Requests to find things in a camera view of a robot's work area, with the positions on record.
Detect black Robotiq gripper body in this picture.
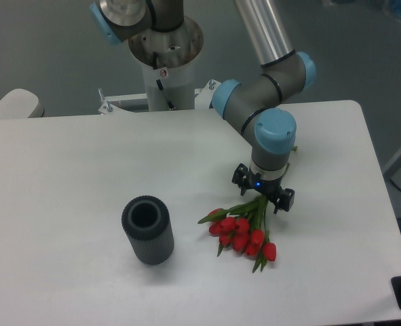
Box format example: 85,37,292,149
247,170,283,198

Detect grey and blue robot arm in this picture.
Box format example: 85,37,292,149
90,1,316,211

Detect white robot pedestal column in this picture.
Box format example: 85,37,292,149
128,18,205,111

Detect dark grey ribbed vase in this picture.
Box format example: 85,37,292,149
121,196,174,265

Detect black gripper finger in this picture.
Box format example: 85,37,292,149
231,163,252,196
268,187,295,214

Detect red tulip bouquet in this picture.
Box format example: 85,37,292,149
197,145,298,273

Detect beige chair back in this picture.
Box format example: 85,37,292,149
0,88,45,120

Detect white pedestal base frame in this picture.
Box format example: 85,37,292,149
98,79,221,115

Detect black cable on pedestal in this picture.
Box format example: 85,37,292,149
151,51,176,111

